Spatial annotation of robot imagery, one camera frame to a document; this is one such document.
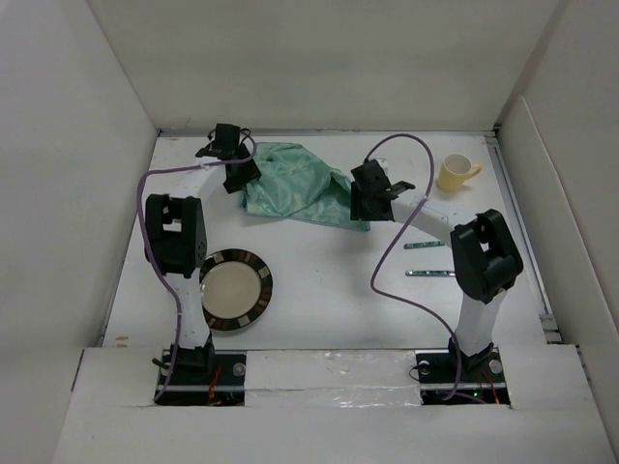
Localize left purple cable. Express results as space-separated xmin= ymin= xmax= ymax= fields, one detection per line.
xmin=136 ymin=128 xmax=257 ymax=402

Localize yellow ceramic mug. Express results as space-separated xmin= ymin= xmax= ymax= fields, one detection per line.
xmin=437 ymin=154 xmax=483 ymax=193

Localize green handled fork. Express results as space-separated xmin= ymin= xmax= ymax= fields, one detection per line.
xmin=405 ymin=270 xmax=456 ymax=277

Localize green patterned cloth napkin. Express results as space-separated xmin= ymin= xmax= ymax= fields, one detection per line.
xmin=240 ymin=142 xmax=370 ymax=232

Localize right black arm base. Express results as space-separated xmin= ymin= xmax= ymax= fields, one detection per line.
xmin=409 ymin=342 xmax=511 ymax=406

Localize dark rimmed beige plate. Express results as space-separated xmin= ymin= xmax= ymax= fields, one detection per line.
xmin=199 ymin=248 xmax=274 ymax=332

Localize green handled knife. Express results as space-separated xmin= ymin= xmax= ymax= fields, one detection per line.
xmin=403 ymin=241 xmax=445 ymax=250

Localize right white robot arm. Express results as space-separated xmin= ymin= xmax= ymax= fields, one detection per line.
xmin=351 ymin=159 xmax=523 ymax=381

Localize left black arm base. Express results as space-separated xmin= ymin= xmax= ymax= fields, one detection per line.
xmin=152 ymin=344 xmax=248 ymax=407

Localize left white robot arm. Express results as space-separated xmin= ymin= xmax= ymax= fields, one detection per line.
xmin=136 ymin=124 xmax=257 ymax=384

